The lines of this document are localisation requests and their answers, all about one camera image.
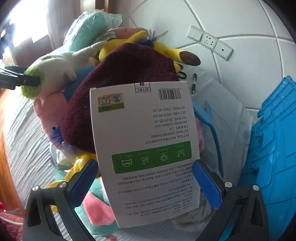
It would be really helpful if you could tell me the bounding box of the white paper card pack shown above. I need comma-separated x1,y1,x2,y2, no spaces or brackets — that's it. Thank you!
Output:
89,81,201,229

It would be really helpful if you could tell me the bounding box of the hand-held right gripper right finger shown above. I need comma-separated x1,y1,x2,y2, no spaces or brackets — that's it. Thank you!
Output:
192,160,271,241

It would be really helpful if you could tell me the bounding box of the blue plastic crate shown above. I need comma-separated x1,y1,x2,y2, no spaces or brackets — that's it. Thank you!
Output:
238,75,296,241

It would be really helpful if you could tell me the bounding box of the teal plush in plastic bag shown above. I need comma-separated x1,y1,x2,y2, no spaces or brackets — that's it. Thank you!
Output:
62,9,123,52

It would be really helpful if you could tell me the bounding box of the maroon knit hat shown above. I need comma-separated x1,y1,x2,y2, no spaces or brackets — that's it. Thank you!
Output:
60,43,179,154

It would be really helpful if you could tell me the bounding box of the pink pig plush blue body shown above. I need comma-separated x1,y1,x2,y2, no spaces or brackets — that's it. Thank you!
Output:
32,65,95,145

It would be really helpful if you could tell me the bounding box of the blue plastic strip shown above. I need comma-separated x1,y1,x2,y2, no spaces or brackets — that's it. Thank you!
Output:
191,100,225,178

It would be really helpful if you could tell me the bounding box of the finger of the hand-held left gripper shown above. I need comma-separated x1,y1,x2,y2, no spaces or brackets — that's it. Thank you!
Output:
0,65,41,90

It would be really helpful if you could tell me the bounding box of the yellow plush toy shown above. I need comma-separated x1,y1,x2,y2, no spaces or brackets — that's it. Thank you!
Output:
89,30,201,73

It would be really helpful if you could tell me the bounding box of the pink pig plush teal body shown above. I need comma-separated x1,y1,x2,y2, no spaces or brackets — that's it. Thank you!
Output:
75,174,122,241

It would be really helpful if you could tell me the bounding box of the pink star plush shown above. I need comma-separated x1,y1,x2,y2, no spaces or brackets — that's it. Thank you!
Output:
107,26,148,40

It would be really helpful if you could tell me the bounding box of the round wooden table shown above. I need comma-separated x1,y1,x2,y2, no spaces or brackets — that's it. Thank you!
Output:
0,88,26,209

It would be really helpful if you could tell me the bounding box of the wall socket panel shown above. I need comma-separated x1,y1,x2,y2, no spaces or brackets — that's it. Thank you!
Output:
187,25,233,61

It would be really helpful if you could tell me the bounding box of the white plush green face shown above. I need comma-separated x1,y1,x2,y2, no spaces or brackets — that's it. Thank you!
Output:
20,40,109,100

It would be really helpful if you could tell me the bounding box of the yellow plastic toy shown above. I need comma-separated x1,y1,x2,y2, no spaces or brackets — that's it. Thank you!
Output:
46,152,97,212

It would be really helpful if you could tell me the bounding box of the red knit cloth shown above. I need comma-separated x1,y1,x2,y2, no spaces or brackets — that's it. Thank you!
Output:
0,202,26,241

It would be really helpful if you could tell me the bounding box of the black pen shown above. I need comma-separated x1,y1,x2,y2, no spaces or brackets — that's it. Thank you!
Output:
191,73,198,94

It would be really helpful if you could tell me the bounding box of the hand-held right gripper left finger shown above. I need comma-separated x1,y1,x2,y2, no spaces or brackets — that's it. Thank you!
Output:
22,159,99,241

